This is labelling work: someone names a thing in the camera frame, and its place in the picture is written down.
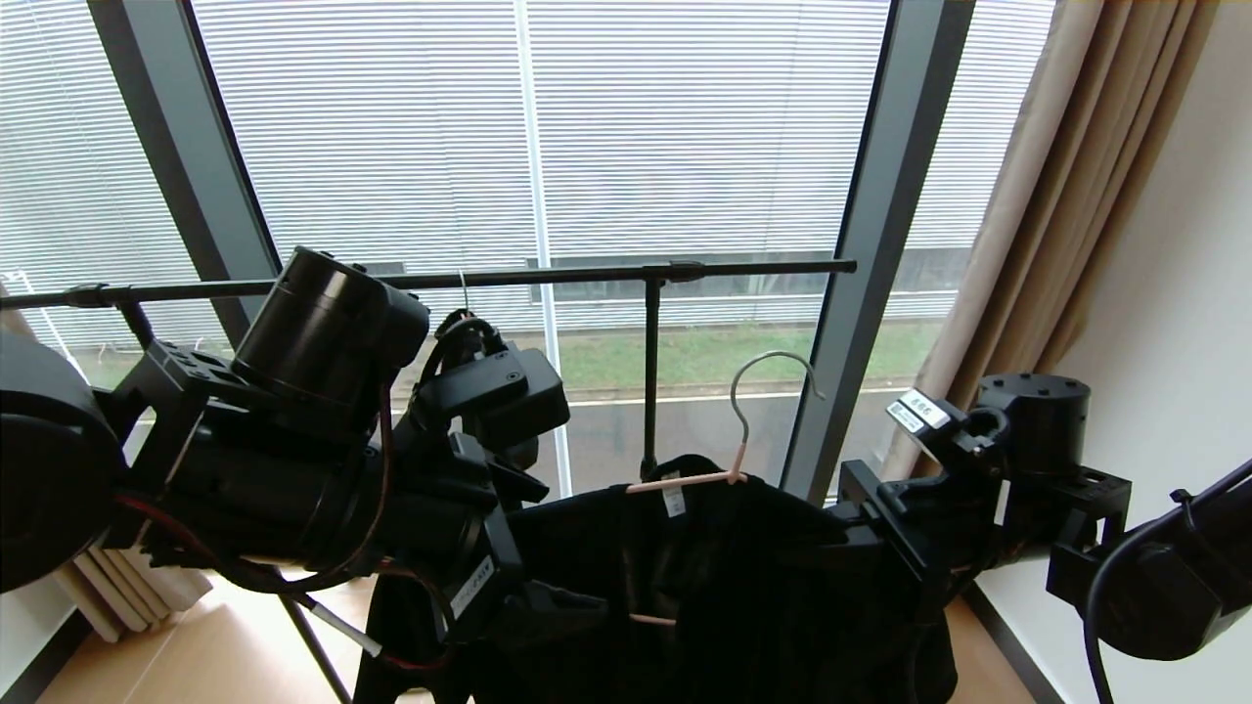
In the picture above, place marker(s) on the black garment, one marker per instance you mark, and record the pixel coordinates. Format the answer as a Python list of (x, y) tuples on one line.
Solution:
[(763, 606)]

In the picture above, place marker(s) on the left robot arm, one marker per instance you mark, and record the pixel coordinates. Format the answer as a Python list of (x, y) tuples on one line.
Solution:
[(59, 469)]

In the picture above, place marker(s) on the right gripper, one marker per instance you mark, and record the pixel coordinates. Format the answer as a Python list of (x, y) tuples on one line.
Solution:
[(939, 533)]

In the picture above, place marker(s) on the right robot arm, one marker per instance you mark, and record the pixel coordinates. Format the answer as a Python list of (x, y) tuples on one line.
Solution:
[(1154, 596)]

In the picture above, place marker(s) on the window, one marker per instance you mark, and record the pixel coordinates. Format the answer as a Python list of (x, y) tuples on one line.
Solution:
[(880, 196)]

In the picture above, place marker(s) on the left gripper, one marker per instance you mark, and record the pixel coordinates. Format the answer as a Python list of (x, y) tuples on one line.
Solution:
[(391, 518)]

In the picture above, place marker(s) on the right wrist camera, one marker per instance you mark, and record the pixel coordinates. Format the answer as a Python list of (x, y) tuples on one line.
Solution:
[(929, 416)]

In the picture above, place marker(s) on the black clothes rack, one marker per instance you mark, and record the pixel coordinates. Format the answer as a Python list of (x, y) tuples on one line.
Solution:
[(734, 267)]

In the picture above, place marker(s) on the pink clothes hanger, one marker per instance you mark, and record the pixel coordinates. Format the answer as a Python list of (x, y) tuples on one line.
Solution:
[(685, 479), (463, 293)]

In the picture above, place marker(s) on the beige curtain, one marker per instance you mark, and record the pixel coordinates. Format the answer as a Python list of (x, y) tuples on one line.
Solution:
[(127, 596), (1076, 147)]

